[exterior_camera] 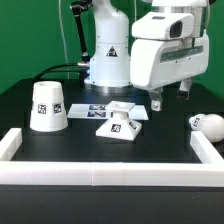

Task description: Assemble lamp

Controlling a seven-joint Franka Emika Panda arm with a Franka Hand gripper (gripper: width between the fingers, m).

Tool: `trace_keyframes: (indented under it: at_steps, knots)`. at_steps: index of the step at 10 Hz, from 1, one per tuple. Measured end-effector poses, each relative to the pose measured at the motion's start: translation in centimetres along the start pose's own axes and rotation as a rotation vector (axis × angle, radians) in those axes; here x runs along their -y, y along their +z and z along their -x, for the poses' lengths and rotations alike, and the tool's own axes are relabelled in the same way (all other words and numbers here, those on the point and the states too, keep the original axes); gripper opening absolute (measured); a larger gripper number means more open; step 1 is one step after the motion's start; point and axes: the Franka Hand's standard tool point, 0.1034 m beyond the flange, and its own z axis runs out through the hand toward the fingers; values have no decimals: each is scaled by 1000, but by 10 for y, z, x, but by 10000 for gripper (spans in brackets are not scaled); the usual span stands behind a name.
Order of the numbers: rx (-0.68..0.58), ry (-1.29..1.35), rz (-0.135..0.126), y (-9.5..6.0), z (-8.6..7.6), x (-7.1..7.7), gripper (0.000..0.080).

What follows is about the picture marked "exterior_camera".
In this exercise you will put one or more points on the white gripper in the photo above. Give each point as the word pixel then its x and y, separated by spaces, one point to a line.
pixel 155 64

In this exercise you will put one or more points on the white lamp bulb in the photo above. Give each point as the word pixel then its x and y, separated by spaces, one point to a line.
pixel 211 125

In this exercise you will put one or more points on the white lamp base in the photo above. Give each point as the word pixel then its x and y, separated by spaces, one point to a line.
pixel 120 125

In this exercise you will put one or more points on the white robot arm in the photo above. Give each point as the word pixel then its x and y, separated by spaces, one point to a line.
pixel 110 65

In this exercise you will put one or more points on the white lamp shade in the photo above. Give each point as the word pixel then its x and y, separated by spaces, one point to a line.
pixel 48 112

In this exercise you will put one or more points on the white marker tag sheet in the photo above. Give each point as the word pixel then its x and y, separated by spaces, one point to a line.
pixel 98 111

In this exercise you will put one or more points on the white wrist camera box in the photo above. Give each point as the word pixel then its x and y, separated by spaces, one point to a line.
pixel 163 26

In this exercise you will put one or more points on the white U-shaped border wall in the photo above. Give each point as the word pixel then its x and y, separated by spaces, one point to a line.
pixel 209 172

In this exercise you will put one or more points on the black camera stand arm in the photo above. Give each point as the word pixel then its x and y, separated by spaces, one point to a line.
pixel 78 7

